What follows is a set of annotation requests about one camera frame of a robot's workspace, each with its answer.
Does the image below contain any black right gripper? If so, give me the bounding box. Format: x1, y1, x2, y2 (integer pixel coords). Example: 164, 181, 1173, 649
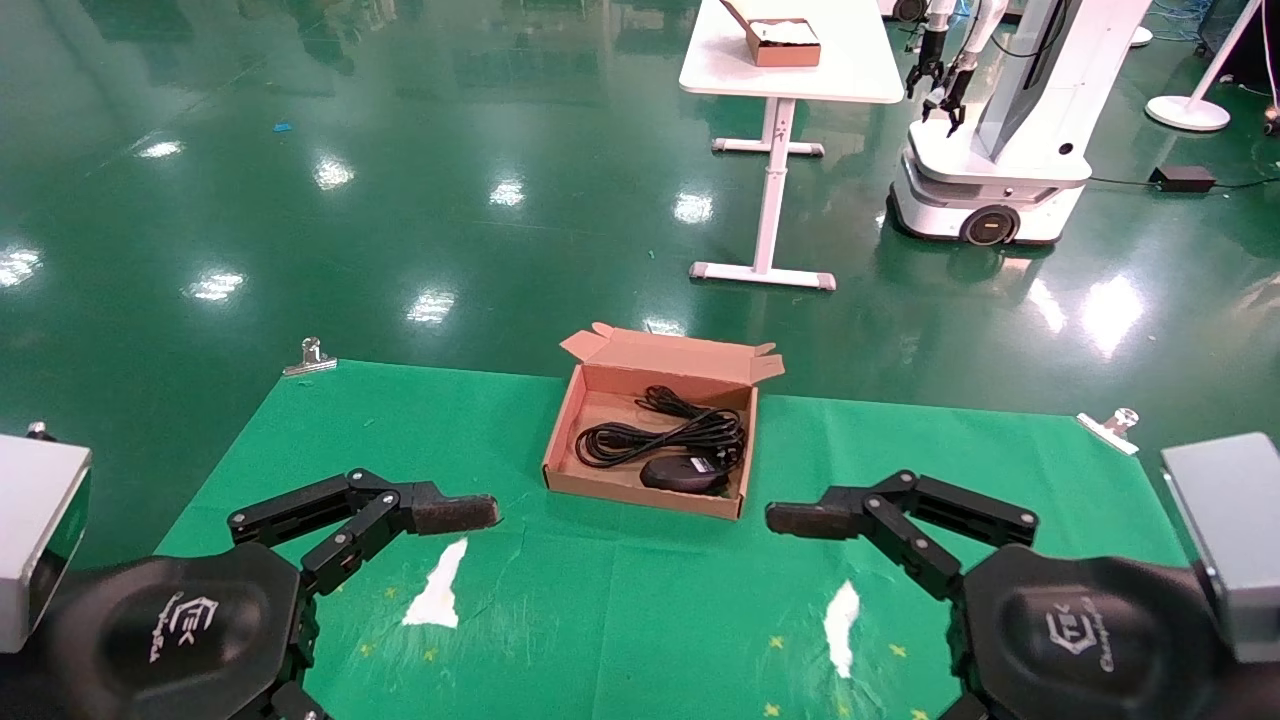
938, 545, 1280, 720

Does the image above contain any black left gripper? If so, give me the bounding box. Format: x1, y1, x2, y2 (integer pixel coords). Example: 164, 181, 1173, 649
20, 469, 502, 720

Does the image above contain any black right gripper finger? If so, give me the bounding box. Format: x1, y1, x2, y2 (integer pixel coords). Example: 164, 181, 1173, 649
765, 470, 1040, 603

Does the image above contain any black mouse with thin cable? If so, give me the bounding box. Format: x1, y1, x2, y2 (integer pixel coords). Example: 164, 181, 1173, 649
639, 454, 735, 494

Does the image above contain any black power cable with plug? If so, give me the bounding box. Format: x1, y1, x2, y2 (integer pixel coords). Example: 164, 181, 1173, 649
574, 384, 749, 473

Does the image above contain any open brown cardboard box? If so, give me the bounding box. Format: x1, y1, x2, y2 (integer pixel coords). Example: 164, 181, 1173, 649
542, 322, 786, 521

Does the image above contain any small brown cardboard box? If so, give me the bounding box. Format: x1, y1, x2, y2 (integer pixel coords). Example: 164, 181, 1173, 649
721, 0, 823, 69

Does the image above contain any green table cloth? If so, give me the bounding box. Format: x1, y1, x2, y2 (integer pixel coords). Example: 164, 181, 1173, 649
155, 360, 1188, 720

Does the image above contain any silver table clamp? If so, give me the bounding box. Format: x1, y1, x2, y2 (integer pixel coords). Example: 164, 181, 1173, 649
1077, 408, 1141, 456
282, 337, 339, 378

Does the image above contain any white wheeled background robot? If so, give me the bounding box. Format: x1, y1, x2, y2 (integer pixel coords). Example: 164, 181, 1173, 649
888, 0, 1153, 247

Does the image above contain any black background robot gripper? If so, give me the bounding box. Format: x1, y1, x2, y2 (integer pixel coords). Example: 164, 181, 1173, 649
921, 60, 977, 137
905, 28, 947, 99

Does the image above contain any white background table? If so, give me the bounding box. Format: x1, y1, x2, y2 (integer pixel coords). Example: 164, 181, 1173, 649
679, 0, 907, 292

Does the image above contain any black floor power adapter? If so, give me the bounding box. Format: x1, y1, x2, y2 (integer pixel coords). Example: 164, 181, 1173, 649
1149, 165, 1218, 195

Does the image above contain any white floor stand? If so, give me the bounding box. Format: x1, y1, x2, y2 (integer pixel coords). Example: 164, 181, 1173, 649
1145, 0, 1264, 132

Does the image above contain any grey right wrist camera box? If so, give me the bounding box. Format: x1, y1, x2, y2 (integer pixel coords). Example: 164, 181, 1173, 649
1160, 432, 1280, 665

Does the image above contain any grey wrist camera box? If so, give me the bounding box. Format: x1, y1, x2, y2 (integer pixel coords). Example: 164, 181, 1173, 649
1160, 432, 1280, 665
0, 421, 94, 655

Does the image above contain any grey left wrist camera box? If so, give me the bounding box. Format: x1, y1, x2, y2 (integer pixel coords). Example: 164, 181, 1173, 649
0, 421, 94, 655

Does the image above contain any black floor cable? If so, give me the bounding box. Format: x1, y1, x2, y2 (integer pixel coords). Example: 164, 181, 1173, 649
1088, 174, 1280, 192

